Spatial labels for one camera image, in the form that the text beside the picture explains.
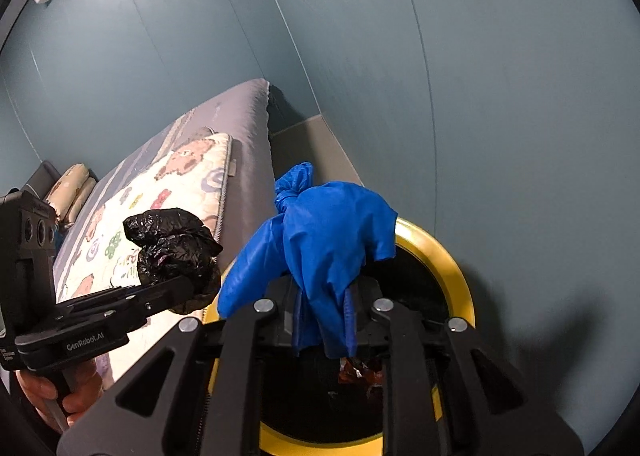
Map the grey padded headboard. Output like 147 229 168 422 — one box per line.
22 161 61 200

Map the yellow rimmed trash bin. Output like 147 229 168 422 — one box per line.
201 219 475 455

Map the cream folded blanket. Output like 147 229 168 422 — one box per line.
44 163 96 228

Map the blue plastic bag trash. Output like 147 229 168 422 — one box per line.
217 162 398 358

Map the person's left hand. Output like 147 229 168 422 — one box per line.
15 358 106 432

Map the orange snack wrapper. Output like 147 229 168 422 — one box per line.
337 358 384 400

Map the black plastic bag trash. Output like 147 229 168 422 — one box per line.
122 208 224 315

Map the cream bear print quilt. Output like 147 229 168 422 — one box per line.
52 131 234 387

